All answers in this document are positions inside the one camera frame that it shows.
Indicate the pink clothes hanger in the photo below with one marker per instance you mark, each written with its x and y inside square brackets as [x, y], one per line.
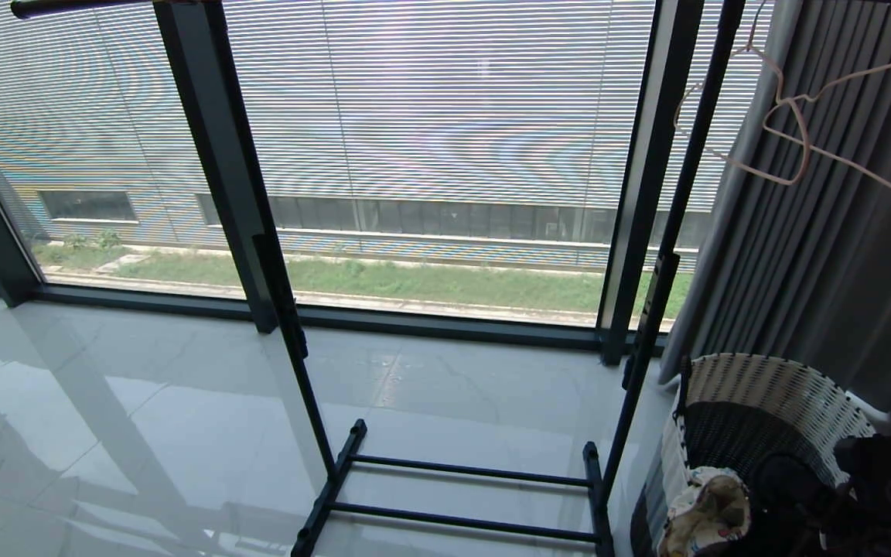
[879, 184]
[807, 143]

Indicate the black clothes rack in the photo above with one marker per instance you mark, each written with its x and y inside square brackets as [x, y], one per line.
[656, 309]

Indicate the white laundry basket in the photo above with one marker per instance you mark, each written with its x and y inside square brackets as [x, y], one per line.
[786, 394]

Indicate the window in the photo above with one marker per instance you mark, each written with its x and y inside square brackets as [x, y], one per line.
[206, 116]

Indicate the cream printed garment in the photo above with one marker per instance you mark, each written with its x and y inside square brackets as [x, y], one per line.
[704, 514]

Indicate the grey curtain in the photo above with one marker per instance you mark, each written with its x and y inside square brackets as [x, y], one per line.
[840, 271]

